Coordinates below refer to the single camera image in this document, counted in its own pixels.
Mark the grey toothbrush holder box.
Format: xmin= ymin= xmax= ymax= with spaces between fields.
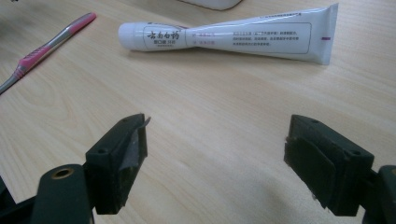
xmin=178 ymin=0 xmax=244 ymax=12

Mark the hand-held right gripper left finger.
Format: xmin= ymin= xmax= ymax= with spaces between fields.
xmin=84 ymin=113 xmax=152 ymax=217

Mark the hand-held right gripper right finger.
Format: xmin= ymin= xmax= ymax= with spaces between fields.
xmin=283 ymin=114 xmax=375 ymax=217

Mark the white toothpaste tube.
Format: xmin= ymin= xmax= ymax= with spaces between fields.
xmin=118 ymin=3 xmax=340 ymax=66

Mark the pink and grey toothbrush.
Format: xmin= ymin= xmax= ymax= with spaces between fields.
xmin=0 ymin=11 xmax=98 ymax=96

